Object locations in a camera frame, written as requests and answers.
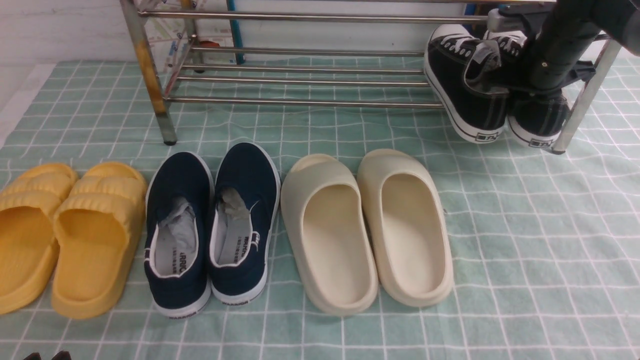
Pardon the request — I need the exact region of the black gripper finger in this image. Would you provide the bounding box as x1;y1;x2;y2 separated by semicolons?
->
500;5;551;35

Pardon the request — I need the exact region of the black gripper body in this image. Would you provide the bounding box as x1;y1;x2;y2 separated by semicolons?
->
500;0;601;93

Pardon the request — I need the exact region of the black canvas sneaker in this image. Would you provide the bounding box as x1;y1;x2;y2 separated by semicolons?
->
423;23;509;144
484;30;570;149

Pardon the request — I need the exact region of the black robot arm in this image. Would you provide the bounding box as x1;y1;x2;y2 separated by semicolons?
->
489;0;640;95

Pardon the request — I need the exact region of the metal shoe rack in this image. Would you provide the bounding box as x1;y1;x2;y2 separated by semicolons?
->
119;0;623;155

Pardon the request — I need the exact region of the dark image processing book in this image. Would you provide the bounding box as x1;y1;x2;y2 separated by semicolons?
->
463;3;494;27

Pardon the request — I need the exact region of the green checked cloth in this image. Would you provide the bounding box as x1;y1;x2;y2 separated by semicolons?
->
1;58;639;360

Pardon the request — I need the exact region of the right cream slide sandal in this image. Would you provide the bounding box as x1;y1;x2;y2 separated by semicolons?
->
356;149;454;308

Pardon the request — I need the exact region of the cream slide sandal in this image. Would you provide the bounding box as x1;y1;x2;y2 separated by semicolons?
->
279;153;378;317
356;149;454;308

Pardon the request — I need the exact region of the left cream slide sandal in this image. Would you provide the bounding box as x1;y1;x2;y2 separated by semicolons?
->
279;153;378;317

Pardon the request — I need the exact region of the teal vertical pole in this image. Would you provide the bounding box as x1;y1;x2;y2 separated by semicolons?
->
226;0;246;65

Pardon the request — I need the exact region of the right navy slip-on shoe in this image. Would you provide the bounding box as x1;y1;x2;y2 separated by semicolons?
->
207;142;281;306

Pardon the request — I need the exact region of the navy slip-on shoe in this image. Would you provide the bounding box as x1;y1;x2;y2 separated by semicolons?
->
144;152;214;319
207;142;281;306

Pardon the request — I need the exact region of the map poster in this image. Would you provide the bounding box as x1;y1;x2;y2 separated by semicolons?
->
145;0;237;73

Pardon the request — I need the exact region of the left navy slip-on shoe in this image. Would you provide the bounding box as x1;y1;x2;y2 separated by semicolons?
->
144;152;214;319

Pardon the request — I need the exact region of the right yellow slide sandal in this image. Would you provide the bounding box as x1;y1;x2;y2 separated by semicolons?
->
51;161;147;319

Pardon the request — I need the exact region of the yellow slide sandal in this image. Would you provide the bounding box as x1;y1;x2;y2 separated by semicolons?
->
51;161;147;319
0;162;78;315

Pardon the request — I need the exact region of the left yellow slide sandal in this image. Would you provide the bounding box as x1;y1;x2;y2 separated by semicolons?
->
0;162;78;315

